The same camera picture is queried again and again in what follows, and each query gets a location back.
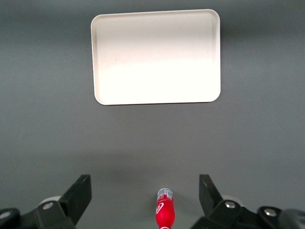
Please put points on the white rectangular tray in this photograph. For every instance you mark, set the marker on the white rectangular tray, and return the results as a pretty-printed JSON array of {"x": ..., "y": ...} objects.
[{"x": 156, "y": 57}]

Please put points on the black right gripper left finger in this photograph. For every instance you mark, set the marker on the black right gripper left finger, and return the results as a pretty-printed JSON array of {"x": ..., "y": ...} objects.
[{"x": 71, "y": 205}]

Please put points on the red coke bottle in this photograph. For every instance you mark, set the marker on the red coke bottle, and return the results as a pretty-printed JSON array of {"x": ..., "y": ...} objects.
[{"x": 164, "y": 210}]

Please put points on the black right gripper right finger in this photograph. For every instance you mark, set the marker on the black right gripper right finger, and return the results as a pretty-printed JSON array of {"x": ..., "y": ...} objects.
[{"x": 214, "y": 202}]

